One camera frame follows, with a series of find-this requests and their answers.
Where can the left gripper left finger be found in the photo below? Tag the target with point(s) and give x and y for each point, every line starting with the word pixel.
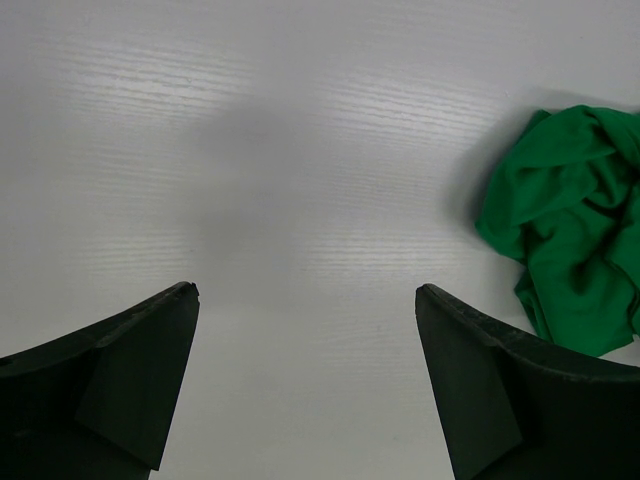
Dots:
pixel 98 403

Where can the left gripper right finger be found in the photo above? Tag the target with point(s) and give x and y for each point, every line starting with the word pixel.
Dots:
pixel 513 406

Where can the green t shirt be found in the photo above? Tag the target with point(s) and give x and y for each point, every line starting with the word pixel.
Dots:
pixel 564 204

